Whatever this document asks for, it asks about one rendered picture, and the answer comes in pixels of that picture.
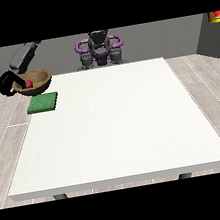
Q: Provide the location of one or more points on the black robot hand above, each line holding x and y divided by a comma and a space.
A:
5, 83

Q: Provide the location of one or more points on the brown wooden bowl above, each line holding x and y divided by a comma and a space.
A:
36, 81

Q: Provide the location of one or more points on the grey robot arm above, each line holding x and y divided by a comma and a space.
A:
22, 59

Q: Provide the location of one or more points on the small red ball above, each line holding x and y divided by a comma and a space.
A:
29, 83

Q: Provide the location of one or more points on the green square pad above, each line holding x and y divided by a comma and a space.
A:
42, 103

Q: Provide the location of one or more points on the yellow cup with melon print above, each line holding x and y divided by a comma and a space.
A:
216, 16

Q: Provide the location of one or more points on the grey robot trunk purple rings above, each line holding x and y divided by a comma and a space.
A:
99, 51

